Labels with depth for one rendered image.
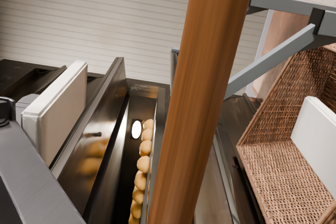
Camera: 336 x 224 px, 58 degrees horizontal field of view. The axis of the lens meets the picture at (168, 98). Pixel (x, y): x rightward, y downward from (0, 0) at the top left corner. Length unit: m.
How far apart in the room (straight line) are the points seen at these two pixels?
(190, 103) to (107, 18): 3.29
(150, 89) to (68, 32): 1.97
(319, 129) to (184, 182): 0.08
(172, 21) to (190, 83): 3.22
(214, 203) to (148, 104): 0.98
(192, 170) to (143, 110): 1.65
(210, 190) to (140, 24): 2.61
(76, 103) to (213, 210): 0.81
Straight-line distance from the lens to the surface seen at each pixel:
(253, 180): 1.07
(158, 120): 1.37
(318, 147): 0.18
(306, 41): 0.60
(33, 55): 3.79
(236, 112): 1.64
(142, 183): 1.41
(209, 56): 0.15
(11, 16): 3.78
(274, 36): 1.85
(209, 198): 0.99
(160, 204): 0.20
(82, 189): 0.94
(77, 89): 0.16
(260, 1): 1.05
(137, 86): 1.77
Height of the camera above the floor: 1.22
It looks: 3 degrees down
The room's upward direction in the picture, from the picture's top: 81 degrees counter-clockwise
